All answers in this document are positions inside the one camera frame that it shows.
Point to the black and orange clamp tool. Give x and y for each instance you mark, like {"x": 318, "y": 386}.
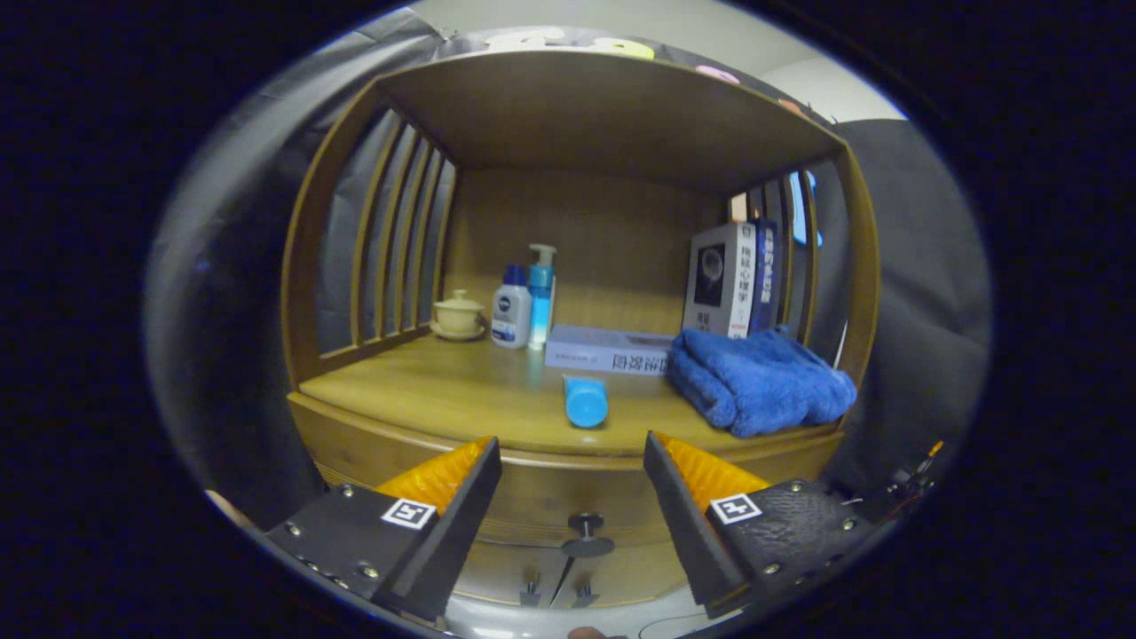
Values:
{"x": 914, "y": 484}

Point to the person's right leg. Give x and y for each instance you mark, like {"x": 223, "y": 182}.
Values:
{"x": 226, "y": 508}

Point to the wooden countertop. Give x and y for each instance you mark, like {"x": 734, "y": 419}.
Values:
{"x": 461, "y": 390}

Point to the wooden cabinet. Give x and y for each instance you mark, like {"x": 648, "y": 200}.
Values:
{"x": 603, "y": 115}

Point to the grey lying book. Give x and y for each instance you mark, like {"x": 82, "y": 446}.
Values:
{"x": 603, "y": 351}

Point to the wooden cabinet door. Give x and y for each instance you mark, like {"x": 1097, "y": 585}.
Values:
{"x": 639, "y": 568}
{"x": 506, "y": 572}

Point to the dark blue upright book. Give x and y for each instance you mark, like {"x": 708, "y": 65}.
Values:
{"x": 765, "y": 275}

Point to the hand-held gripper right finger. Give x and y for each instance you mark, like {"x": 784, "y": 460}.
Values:
{"x": 692, "y": 524}

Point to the white bottle with blue cap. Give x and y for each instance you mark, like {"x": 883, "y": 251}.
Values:
{"x": 512, "y": 311}

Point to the blue pump bottle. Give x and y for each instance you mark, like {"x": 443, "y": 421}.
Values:
{"x": 541, "y": 293}

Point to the blue folded towel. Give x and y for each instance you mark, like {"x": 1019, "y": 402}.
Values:
{"x": 754, "y": 382}

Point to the white upright book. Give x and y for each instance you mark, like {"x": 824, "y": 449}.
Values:
{"x": 719, "y": 284}

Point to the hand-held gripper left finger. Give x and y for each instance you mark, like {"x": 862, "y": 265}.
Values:
{"x": 453, "y": 532}

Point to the light blue tube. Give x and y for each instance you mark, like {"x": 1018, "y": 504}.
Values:
{"x": 586, "y": 404}

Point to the cream lidded teacup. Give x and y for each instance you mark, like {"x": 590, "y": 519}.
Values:
{"x": 458, "y": 315}

